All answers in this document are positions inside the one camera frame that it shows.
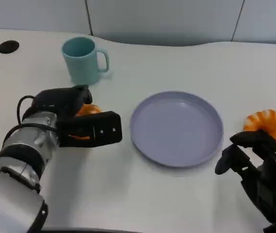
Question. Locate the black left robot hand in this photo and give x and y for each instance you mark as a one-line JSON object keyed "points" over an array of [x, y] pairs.
{"points": [[60, 99]]}

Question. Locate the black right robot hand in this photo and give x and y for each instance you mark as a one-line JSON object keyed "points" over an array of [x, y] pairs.
{"points": [[268, 179]]}

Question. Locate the pale green mug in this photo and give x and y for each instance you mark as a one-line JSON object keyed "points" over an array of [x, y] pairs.
{"points": [[82, 63]]}

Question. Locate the lilac plate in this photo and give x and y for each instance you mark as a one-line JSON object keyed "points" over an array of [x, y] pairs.
{"points": [[176, 128]]}

